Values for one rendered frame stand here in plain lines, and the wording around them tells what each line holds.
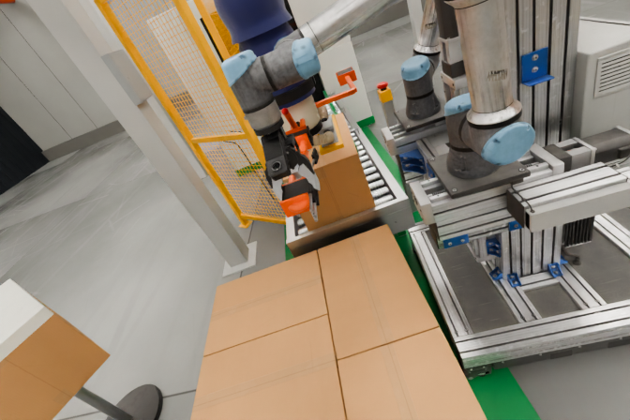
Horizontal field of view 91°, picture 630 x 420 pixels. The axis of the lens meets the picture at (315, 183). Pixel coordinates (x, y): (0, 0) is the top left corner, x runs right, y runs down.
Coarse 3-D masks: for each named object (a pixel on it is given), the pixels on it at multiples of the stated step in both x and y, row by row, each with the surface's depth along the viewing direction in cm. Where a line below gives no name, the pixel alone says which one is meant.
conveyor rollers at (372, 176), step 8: (336, 104) 338; (328, 112) 324; (352, 136) 262; (360, 144) 247; (360, 152) 232; (368, 160) 224; (368, 168) 210; (368, 176) 201; (376, 176) 200; (368, 184) 195; (376, 184) 193; (376, 192) 185; (384, 192) 185; (376, 200) 180; (384, 200) 177; (392, 200) 177; (296, 216) 199; (304, 224) 190; (304, 232) 182
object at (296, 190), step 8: (288, 184) 81; (296, 184) 79; (304, 184) 78; (288, 192) 77; (296, 192) 76; (304, 192) 75; (288, 200) 75; (296, 200) 75; (288, 208) 76; (288, 216) 77
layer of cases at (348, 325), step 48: (384, 240) 153; (240, 288) 163; (288, 288) 151; (336, 288) 140; (384, 288) 131; (240, 336) 138; (288, 336) 130; (336, 336) 122; (384, 336) 115; (432, 336) 109; (240, 384) 120; (288, 384) 113; (336, 384) 107; (384, 384) 102; (432, 384) 97
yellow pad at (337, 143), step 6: (324, 120) 137; (336, 120) 141; (336, 126) 135; (324, 132) 126; (336, 132) 128; (336, 138) 124; (324, 144) 123; (330, 144) 122; (336, 144) 120; (342, 144) 119; (324, 150) 120; (330, 150) 120
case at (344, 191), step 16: (352, 144) 158; (320, 160) 157; (336, 160) 151; (352, 160) 151; (320, 176) 155; (336, 176) 155; (352, 176) 156; (320, 192) 160; (336, 192) 160; (352, 192) 161; (368, 192) 161; (320, 208) 165; (336, 208) 166; (352, 208) 166; (368, 208) 167; (320, 224) 171
